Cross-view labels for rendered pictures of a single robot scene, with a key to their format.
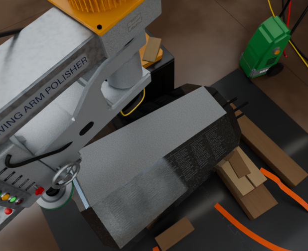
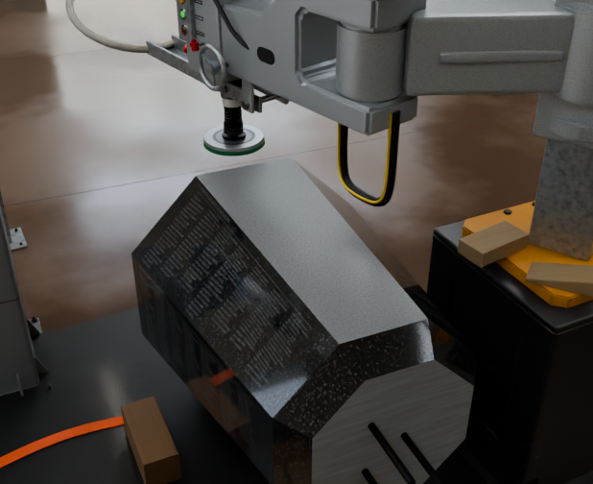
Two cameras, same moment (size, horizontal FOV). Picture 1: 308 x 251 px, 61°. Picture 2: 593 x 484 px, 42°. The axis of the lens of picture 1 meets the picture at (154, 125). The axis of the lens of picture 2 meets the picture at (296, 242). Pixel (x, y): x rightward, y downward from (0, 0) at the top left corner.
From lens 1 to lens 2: 2.07 m
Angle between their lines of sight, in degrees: 62
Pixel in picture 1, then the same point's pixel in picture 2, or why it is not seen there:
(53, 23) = not seen: outside the picture
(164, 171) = (232, 261)
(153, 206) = (179, 273)
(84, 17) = not seen: outside the picture
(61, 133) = (246, 13)
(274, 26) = not seen: outside the picture
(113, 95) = (325, 82)
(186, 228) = (151, 450)
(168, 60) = (544, 315)
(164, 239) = (143, 409)
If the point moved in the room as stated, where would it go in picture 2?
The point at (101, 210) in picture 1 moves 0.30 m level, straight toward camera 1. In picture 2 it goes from (188, 192) to (120, 229)
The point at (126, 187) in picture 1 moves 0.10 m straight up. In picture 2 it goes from (214, 210) to (212, 182)
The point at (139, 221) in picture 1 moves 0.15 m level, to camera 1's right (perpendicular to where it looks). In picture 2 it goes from (161, 261) to (154, 288)
